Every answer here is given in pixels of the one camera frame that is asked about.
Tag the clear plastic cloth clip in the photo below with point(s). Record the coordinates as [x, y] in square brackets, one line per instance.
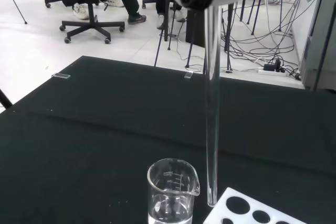
[188, 75]
[61, 75]

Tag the black tripod group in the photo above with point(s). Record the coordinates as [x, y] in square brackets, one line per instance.
[256, 3]

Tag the white power strip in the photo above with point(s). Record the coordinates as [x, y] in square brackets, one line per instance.
[273, 72]

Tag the black office chair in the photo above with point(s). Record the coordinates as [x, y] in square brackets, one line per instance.
[90, 24]

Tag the black table leg panel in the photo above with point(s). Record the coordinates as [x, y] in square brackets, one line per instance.
[195, 30]

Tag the black tripod with blue leg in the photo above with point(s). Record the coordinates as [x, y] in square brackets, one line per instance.
[158, 45]

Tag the grey cabinet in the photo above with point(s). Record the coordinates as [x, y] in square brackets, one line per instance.
[320, 37]

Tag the person with white shoes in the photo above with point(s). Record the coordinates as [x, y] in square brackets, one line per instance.
[161, 3]

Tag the white test tube rack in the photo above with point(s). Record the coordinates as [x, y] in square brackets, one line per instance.
[244, 214]

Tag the black bench cloth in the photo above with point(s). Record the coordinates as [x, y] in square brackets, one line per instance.
[105, 129]

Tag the black power adapter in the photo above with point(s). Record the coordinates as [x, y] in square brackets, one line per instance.
[270, 66]

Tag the clear glass beaker with water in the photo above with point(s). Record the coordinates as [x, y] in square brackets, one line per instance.
[170, 208]

